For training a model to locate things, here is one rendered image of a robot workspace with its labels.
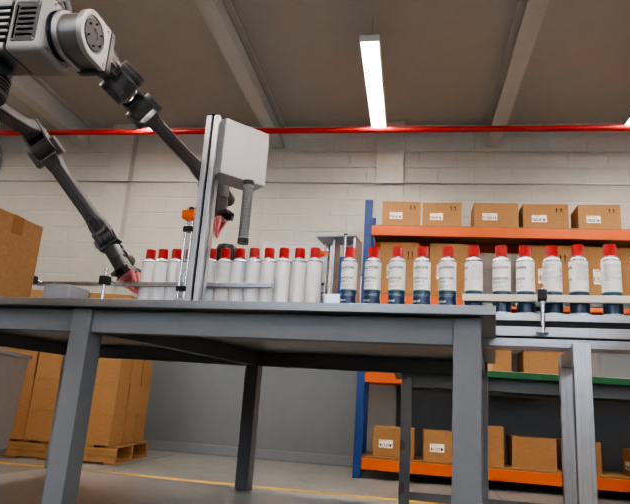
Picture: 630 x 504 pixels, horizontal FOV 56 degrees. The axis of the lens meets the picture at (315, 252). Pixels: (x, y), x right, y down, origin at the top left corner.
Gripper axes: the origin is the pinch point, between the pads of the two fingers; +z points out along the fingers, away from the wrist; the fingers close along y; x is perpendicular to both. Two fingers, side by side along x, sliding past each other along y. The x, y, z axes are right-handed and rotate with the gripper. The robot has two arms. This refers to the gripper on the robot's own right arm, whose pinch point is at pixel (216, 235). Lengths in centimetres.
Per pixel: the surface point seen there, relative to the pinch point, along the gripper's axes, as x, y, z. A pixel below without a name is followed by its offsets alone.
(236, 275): 22.6, -19.0, 19.7
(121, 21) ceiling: -196, 203, -246
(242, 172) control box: 31.3, -21.4, -12.4
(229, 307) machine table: 68, -37, 36
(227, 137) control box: 36.5, -17.3, -22.5
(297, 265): 23.2, -39.6, 16.3
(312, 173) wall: -410, 83, -183
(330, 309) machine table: 68, -62, 36
